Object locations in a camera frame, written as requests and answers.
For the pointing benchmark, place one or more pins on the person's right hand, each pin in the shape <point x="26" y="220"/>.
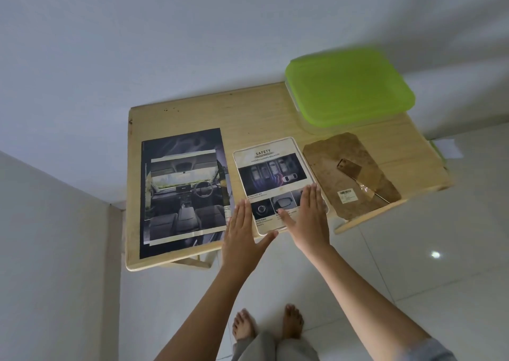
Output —
<point x="312" y="229"/>

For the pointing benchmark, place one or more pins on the person's left hand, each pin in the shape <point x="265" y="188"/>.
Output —
<point x="238" y="245"/>

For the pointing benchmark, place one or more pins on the person's left thumb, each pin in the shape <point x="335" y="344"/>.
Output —
<point x="265" y="239"/>

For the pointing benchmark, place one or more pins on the person's right thumb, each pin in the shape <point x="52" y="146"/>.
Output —
<point x="286" y="217"/>

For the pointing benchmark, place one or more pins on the laminated white printed sheet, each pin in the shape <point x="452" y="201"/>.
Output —
<point x="266" y="165"/>

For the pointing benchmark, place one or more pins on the person's left forearm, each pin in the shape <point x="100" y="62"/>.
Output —
<point x="206" y="313"/>

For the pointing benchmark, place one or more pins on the person's right forearm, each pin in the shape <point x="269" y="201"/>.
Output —
<point x="358" y="297"/>

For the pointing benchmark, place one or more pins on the brown torn paper piece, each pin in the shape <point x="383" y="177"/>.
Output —
<point x="330" y="161"/>

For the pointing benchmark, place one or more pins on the person's right foot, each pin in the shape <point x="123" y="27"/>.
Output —
<point x="293" y="321"/>

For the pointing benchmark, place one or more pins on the person's foot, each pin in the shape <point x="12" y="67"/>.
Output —
<point x="243" y="325"/>
<point x="293" y="321"/>

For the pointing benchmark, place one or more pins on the person's left foot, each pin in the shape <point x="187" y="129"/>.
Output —
<point x="243" y="325"/>

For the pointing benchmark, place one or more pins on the dark car interior poster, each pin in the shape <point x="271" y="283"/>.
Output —
<point x="183" y="189"/>

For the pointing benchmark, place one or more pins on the grey trousers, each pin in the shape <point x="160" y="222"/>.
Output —
<point x="274" y="348"/>

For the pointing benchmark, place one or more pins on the green plastic lid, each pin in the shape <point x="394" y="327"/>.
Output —
<point x="350" y="86"/>

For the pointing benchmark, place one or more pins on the white paper sheet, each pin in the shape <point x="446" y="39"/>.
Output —
<point x="448" y="149"/>

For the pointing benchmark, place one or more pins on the grey sleeve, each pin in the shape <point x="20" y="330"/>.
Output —
<point x="435" y="351"/>

